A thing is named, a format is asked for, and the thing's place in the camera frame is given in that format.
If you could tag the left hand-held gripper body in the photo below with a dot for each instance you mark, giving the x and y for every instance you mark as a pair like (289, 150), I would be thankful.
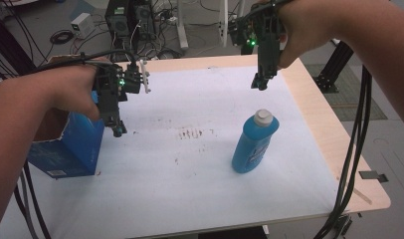
(110, 86)

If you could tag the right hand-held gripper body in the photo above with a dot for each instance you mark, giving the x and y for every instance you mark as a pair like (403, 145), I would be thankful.
(268, 40)

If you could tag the blue cardboard box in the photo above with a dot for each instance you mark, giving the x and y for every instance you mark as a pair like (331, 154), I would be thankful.
(74, 149)

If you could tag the blue bottle with white cap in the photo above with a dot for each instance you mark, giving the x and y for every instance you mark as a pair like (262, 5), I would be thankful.
(253, 146)

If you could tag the person's left hand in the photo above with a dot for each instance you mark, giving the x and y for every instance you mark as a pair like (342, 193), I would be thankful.
(74, 83)

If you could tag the person's right hand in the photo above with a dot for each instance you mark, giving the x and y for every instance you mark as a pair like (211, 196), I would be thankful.
(306, 26)

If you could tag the white metal stand leg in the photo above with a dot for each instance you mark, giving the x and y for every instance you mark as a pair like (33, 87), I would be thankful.
(181, 26)
(225, 20)

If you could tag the white power supply box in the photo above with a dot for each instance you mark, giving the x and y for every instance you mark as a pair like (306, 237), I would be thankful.
(82, 25)

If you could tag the black computer tower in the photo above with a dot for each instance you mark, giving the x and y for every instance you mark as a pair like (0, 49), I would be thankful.
(123, 20)

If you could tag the white paper sheet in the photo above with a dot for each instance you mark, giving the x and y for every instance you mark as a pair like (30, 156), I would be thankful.
(190, 186)

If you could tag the grey floor mat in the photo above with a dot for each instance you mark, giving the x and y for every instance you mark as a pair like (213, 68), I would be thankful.
(352, 99)

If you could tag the black tape strip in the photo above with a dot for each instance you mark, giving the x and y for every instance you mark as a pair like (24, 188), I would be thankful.
(370, 175)

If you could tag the person's left leg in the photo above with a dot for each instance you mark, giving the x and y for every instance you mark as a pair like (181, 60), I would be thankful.
(230, 233)

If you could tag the black aluminium frame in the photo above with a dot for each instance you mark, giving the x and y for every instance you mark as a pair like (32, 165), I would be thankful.
(336, 66)
(7, 43)

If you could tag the black bracket under table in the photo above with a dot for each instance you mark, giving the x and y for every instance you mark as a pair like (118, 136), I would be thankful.
(343, 225)

